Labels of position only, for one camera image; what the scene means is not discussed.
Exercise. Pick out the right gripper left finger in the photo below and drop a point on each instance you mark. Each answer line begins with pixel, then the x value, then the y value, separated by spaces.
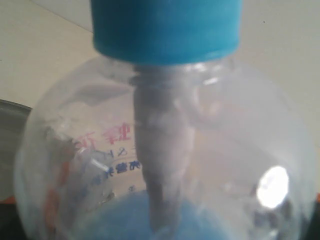
pixel 10 224

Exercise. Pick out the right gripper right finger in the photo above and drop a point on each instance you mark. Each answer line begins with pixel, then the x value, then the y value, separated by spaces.
pixel 314 231

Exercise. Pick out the blue soap pump bottle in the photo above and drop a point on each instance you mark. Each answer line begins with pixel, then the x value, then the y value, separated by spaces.
pixel 164 136

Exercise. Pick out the round stainless steel plate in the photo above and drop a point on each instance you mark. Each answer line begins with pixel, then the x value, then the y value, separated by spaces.
pixel 13 117

